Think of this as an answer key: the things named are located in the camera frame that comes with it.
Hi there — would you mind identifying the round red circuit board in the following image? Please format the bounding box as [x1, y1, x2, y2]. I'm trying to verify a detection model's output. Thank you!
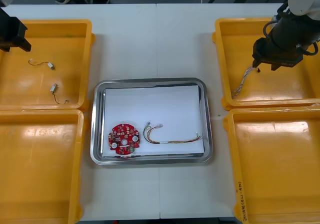
[107, 123, 142, 155]

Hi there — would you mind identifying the white paper sheet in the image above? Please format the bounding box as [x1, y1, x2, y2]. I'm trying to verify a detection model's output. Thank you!
[101, 84, 204, 157]

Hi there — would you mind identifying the white grey twisted wire harness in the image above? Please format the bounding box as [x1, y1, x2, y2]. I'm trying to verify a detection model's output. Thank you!
[231, 65, 262, 100]

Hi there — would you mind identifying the steel tray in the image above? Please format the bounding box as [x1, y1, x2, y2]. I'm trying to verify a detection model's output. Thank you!
[89, 77, 214, 166]

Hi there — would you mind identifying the small metal solenoid with cable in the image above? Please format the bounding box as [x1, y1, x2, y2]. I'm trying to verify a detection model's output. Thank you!
[49, 83, 69, 105]
[27, 59, 55, 70]

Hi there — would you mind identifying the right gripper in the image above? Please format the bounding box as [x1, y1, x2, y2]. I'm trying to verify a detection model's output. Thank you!
[252, 37, 305, 71]

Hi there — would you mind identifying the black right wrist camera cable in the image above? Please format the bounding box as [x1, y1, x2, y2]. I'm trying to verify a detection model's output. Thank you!
[262, 20, 277, 41]

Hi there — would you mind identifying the yellow-orange bin with handwriting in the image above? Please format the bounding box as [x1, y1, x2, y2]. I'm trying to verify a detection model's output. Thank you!
[222, 106, 320, 224]

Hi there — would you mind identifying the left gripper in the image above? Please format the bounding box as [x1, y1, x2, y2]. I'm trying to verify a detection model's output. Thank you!
[0, 7, 32, 53]

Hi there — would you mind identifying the red black green-yellow wire harness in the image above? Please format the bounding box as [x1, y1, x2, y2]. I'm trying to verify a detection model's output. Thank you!
[142, 123, 202, 145]

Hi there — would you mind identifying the yellow-orange plastic bin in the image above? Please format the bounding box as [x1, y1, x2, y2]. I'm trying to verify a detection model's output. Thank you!
[0, 19, 96, 111]
[0, 109, 87, 224]
[211, 16, 320, 111]

